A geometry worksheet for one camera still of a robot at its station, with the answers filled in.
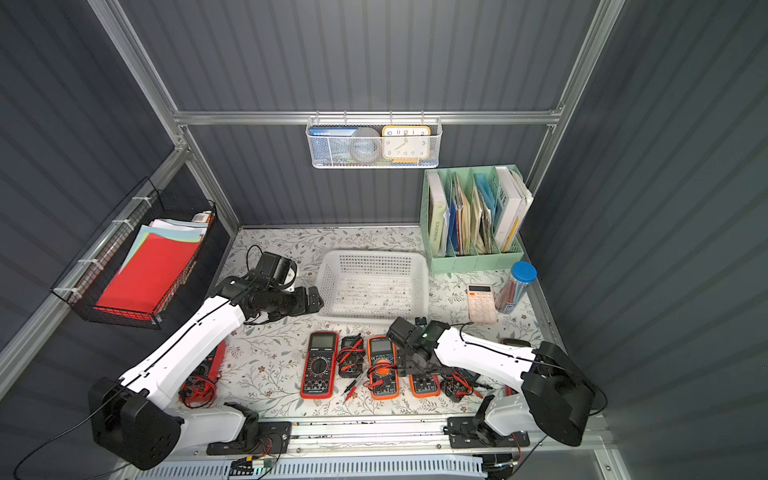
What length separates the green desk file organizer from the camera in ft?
3.13

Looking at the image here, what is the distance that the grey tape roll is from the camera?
0.87 m

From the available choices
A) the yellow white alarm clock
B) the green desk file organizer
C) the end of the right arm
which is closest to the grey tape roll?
the yellow white alarm clock

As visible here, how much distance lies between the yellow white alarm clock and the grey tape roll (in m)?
0.02

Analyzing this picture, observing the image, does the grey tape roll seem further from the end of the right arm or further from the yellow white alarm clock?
the end of the right arm

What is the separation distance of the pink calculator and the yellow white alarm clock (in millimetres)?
476

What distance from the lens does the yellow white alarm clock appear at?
0.89m
